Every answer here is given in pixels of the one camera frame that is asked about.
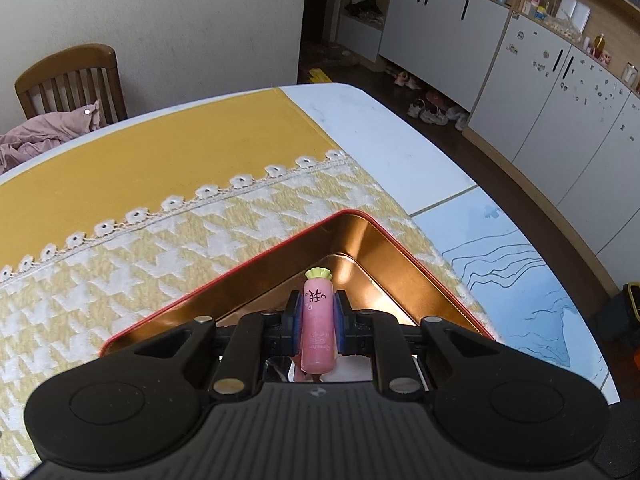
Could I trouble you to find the low white cabinet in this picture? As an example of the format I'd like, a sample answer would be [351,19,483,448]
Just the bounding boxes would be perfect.
[377,0,512,111]

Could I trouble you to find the pair of white sneakers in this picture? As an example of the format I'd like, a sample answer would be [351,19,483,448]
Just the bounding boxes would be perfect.
[407,99,449,126]

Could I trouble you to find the light blue printed table mat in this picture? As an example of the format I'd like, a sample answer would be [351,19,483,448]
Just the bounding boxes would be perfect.
[412,187,623,406]

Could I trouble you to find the small white bench shelf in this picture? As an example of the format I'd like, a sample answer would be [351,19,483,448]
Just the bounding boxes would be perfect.
[334,7,386,63]

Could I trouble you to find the tall white sticker-covered cabinet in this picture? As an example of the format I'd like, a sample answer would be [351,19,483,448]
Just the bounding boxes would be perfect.
[462,10,640,286]

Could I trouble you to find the wooden chair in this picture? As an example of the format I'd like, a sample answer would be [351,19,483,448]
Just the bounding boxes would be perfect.
[14,43,128,123]

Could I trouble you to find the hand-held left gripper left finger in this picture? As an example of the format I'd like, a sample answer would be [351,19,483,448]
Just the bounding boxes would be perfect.
[102,290,303,402]

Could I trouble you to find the pink crumpled cloth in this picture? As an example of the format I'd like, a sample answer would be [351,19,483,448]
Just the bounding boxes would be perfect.
[0,99,103,173]

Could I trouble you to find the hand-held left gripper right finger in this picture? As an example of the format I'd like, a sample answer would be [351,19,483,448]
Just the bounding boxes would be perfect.
[333,289,511,402]

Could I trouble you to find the red metal tin box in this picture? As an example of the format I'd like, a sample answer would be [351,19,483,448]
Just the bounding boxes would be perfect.
[99,211,497,386]

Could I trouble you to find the yellow lace-trimmed houndstooth tablecloth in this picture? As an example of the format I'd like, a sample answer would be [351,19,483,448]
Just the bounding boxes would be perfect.
[0,87,496,476]

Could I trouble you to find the black and yellow bag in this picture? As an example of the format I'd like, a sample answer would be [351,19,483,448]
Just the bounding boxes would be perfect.
[595,282,640,343]

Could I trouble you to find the white square containers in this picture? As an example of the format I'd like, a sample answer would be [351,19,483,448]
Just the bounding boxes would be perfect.
[556,0,592,32]

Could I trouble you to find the pink carrot-shaped tube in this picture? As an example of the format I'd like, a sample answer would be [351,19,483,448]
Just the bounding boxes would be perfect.
[299,267,335,376]

